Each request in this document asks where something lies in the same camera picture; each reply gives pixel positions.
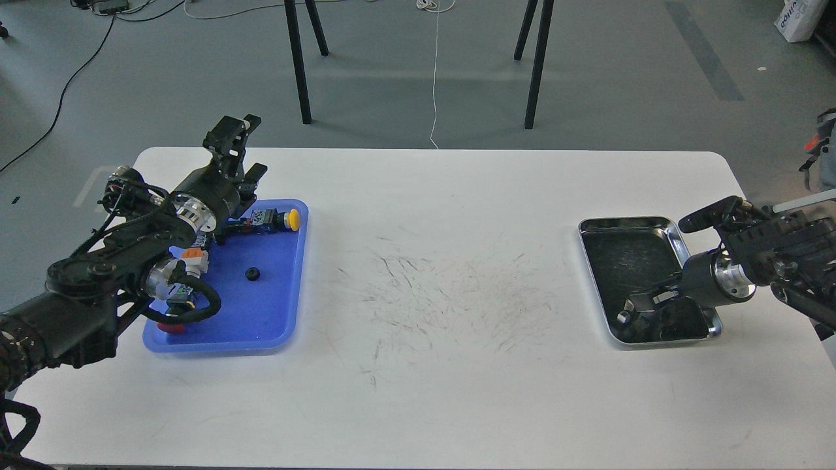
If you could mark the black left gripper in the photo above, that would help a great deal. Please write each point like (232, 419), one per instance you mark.
(209, 197)

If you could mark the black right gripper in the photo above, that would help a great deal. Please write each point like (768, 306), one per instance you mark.
(711, 279)

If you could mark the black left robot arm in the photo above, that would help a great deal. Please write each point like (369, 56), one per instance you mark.
(125, 270)

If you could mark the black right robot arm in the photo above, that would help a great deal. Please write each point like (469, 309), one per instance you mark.
(787, 253)

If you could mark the yellow push button part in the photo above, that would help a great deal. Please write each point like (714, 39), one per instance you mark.
(265, 221)

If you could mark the green push button part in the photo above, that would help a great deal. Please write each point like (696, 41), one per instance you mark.
(196, 257)

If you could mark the red push button part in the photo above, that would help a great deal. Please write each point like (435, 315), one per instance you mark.
(183, 300)

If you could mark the silver metal tray black mat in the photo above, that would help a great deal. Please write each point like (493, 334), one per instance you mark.
(625, 254)

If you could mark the blue plastic tray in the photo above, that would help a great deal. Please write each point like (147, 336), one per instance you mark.
(254, 316)

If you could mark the black table leg left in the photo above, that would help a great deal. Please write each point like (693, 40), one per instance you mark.
(291, 17)

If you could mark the black table leg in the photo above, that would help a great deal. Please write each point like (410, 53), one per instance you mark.
(544, 29)
(291, 17)

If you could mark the black table leg right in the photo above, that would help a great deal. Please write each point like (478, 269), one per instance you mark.
(544, 29)

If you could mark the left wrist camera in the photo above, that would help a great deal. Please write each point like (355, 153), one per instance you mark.
(127, 195)

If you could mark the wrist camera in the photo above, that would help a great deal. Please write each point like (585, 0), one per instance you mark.
(729, 214)
(127, 195)

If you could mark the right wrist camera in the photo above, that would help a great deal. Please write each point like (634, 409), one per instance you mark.
(729, 214)

